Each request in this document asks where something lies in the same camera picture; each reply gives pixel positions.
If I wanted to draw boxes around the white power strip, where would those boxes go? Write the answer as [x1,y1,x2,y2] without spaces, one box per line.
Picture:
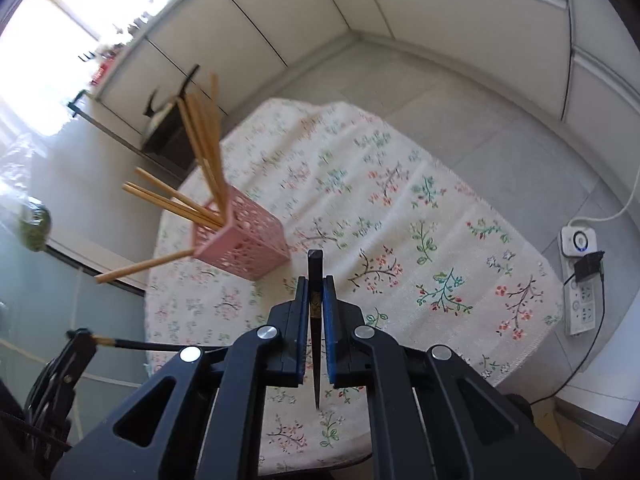
[559,226,598,337]

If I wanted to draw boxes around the dark brown bin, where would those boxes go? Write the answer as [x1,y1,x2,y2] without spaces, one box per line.
[141,105,195,171]

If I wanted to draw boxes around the floral tablecloth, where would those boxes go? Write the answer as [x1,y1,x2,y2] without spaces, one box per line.
[143,97,564,477]

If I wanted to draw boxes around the wooden chopstick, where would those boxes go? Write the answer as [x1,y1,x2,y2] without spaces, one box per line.
[177,98,224,216]
[186,92,227,216]
[209,73,228,210]
[122,183,224,231]
[134,167,224,226]

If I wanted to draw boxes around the white power cable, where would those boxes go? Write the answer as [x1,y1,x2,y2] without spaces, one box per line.
[568,159,640,229]

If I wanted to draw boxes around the black power cable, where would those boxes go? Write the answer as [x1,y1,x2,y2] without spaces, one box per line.
[529,250,608,406]

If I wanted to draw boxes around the black chopstick gold band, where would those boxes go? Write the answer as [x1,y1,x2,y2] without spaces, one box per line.
[89,335,227,354]

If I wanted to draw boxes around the plastic bag of greens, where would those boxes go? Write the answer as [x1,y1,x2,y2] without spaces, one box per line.
[1,106,52,252]

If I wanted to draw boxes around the wooden chopstick lying out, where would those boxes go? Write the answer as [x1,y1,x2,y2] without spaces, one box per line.
[94,247,195,284]

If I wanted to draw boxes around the black wok with lid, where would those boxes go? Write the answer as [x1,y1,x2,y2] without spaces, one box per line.
[143,64,201,136]

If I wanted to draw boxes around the pink perforated utensil holder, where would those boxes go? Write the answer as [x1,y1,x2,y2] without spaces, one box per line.
[192,185,290,281]

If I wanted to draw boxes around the white kitchen cabinets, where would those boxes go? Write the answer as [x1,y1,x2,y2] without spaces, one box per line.
[98,0,639,183]

